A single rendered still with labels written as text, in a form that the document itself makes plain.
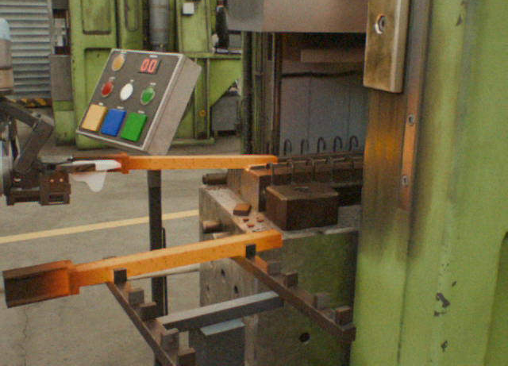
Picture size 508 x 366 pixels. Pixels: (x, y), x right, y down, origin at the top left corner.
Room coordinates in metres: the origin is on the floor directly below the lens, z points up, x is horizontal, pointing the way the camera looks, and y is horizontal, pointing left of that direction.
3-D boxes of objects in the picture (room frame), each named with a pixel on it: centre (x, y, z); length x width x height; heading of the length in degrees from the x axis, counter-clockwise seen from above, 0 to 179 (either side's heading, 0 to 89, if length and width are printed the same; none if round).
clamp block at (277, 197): (1.08, -0.10, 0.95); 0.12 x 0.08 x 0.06; 111
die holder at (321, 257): (1.25, -0.20, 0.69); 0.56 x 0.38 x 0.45; 111
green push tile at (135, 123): (1.56, 0.32, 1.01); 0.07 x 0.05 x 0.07; 46
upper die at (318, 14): (1.30, -0.17, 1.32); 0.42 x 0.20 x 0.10; 111
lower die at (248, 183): (1.30, -0.17, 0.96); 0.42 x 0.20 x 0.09; 111
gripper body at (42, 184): (1.05, 0.40, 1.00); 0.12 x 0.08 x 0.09; 111
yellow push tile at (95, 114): (1.70, 0.46, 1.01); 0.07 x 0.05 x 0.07; 46
